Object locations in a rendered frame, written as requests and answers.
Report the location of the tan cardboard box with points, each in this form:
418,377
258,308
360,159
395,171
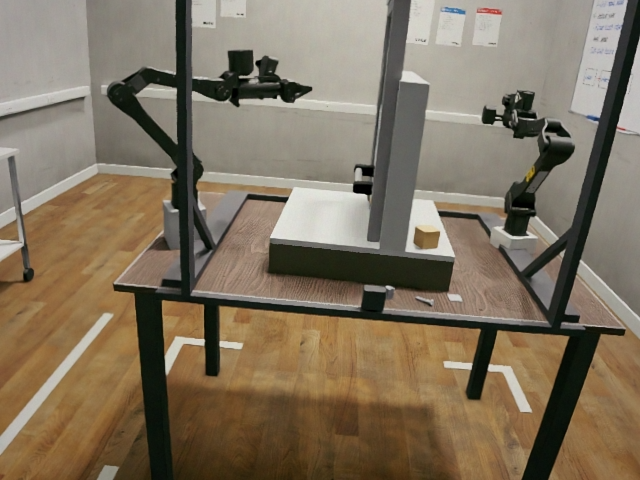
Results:
426,236

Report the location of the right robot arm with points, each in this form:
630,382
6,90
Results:
554,150

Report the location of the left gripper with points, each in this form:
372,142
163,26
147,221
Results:
289,89

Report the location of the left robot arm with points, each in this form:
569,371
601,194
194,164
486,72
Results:
240,63

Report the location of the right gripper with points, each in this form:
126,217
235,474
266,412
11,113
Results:
489,114

